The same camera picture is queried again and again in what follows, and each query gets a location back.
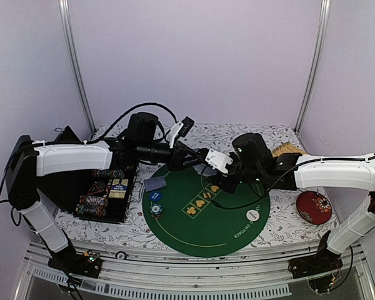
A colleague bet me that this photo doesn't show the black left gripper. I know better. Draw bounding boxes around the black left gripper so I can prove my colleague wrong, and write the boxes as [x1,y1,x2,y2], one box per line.
[137,140,202,171]

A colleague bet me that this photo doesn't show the white dealer button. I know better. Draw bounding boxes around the white dealer button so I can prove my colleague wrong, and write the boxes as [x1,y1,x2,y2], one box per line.
[246,209,260,222]

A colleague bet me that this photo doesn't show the blue small blind button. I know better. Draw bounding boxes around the blue small blind button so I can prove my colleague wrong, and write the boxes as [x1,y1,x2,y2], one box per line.
[149,191,163,203]

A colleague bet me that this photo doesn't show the blue playing card deck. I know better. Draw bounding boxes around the blue playing card deck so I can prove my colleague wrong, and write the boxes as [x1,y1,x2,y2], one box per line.
[193,164,216,177]

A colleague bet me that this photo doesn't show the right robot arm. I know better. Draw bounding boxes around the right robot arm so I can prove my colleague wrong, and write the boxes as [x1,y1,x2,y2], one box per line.
[204,133,375,273]

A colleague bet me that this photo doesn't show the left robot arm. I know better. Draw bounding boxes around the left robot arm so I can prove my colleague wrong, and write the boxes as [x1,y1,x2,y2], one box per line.
[1,112,209,271]

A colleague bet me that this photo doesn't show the boxed texas holdem cards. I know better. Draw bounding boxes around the boxed texas holdem cards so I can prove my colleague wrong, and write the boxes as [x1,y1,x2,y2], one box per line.
[108,178,129,199]

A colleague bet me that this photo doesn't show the round green poker mat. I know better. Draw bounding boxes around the round green poker mat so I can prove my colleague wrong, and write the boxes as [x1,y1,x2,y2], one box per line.
[142,165,271,258]

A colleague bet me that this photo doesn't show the far chip row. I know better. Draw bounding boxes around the far chip row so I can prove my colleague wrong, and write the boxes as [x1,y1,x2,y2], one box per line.
[91,169,124,179]

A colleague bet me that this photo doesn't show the chip row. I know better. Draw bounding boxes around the chip row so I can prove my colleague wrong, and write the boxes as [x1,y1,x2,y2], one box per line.
[79,195,108,208]
[75,204,106,218]
[91,169,124,179]

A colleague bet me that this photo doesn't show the floral white tablecloth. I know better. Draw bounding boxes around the floral white tablecloth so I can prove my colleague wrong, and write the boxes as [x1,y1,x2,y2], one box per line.
[55,124,339,251]

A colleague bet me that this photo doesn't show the red floral round pouch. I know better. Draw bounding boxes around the red floral round pouch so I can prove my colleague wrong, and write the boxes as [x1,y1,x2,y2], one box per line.
[296,191,333,225]

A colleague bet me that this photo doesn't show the black poker chip case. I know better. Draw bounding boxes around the black poker chip case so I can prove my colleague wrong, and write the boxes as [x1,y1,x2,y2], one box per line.
[36,125,141,224]

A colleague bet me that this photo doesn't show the upper near chip row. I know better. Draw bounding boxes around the upper near chip row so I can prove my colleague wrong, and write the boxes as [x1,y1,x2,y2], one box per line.
[79,195,108,208]

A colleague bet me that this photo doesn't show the lower near chip row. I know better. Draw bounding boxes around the lower near chip row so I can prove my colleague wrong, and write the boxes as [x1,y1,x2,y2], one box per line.
[75,204,106,218]

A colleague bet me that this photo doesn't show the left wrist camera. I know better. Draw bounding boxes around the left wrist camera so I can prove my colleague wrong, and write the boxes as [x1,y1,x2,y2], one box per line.
[166,116,194,149]

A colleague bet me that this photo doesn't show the chrome case handle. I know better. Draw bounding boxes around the chrome case handle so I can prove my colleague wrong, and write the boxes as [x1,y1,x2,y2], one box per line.
[132,181,144,203]

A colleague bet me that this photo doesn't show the front aluminium rail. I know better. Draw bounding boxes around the front aluminium rail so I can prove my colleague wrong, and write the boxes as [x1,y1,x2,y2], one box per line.
[14,241,375,299]

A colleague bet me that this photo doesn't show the fallen chip on rail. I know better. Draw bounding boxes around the fallen chip on rail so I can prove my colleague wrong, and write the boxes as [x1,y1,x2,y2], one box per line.
[116,251,127,260]

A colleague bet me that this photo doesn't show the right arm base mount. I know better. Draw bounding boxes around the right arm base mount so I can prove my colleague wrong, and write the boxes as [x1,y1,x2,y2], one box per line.
[288,231,343,294]

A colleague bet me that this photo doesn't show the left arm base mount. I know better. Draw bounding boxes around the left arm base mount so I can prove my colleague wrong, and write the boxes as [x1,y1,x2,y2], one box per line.
[48,241,103,279]

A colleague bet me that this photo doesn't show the right aluminium frame post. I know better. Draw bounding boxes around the right aluminium frame post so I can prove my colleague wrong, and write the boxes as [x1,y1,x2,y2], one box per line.
[294,0,331,135]

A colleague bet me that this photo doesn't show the aluminium frame post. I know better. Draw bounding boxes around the aluminium frame post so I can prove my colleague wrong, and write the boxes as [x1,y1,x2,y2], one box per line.
[294,0,331,135]
[58,0,96,133]

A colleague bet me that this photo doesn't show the left aluminium frame post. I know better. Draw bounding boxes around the left aluminium frame post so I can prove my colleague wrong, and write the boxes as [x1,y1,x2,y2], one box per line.
[58,0,96,133]

